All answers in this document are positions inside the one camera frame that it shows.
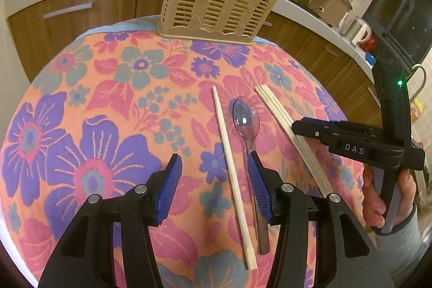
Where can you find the red container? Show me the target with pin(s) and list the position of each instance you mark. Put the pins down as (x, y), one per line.
(368, 44)

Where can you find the floral orange tablecloth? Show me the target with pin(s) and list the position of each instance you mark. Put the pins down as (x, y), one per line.
(101, 105)

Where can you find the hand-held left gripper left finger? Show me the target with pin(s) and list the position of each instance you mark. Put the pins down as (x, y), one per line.
(167, 190)

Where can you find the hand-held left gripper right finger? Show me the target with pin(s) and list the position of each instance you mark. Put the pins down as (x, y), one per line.
(258, 190)

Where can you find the beige rice cooker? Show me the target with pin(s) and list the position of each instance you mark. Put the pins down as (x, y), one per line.
(329, 9)

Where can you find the wooden kitchen cabinet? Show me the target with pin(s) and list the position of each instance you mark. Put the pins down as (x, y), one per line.
(101, 14)

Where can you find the light blue table cover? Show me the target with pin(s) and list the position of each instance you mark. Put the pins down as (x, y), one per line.
(111, 27)

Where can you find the dark glass window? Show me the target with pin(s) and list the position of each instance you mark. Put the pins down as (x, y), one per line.
(405, 14)

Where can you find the blue round object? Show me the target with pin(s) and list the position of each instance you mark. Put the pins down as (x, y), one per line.
(370, 58)

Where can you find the bundle of wooden chopsticks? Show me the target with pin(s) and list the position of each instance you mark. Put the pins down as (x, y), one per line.
(290, 129)

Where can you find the yellow packet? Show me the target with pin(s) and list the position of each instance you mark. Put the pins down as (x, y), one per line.
(417, 105)

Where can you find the long wooden chopstick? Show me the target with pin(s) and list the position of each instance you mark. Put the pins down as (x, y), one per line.
(229, 166)

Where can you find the curved grey metal bar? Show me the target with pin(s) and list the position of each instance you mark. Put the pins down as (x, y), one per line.
(422, 78)

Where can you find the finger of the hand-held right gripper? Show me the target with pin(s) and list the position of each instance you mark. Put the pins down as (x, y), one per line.
(314, 132)
(354, 130)

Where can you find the blue clear plastic spoon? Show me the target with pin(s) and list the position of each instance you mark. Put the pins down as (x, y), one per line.
(244, 119)

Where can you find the person's right hand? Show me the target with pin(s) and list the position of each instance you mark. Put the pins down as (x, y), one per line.
(371, 203)

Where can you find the white electric kettle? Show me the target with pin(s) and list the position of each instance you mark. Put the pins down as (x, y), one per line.
(359, 33)

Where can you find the person's right forearm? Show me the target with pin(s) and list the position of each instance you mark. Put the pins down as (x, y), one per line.
(408, 251)

